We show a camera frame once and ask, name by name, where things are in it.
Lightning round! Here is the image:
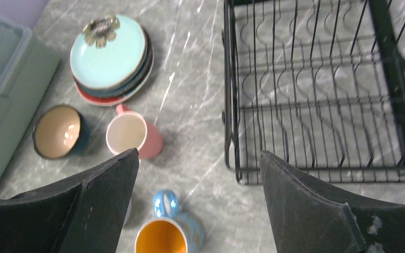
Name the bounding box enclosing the red rimmed bottom plate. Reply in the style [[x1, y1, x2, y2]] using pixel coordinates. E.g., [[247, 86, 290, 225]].
[[75, 50, 155, 106]]

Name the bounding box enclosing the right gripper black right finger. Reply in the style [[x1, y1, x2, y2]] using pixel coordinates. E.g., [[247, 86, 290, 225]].
[[260, 151, 405, 252]]

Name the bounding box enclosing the clear plastic storage box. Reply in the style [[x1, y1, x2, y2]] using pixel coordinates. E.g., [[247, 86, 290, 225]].
[[0, 14, 61, 178]]

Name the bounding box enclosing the black wire dish rack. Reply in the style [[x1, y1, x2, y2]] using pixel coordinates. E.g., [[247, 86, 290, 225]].
[[223, 1, 405, 185]]

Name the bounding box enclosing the dark bowl beige inside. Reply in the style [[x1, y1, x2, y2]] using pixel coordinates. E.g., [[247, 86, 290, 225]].
[[32, 104, 90, 160]]

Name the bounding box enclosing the pink mug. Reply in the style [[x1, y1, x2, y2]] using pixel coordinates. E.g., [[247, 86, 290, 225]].
[[105, 104, 163, 159]]

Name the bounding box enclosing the blue mug orange inside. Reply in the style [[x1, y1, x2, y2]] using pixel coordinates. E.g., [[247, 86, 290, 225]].
[[134, 189, 206, 253]]

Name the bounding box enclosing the light blue flower plate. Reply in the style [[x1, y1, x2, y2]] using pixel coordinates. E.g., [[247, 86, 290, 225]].
[[70, 14, 147, 90]]

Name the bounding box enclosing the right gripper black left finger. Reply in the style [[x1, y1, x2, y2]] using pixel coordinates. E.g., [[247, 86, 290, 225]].
[[0, 149, 139, 252]]

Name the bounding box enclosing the dark teal plate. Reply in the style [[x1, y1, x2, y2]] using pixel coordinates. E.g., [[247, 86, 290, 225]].
[[74, 30, 154, 99]]

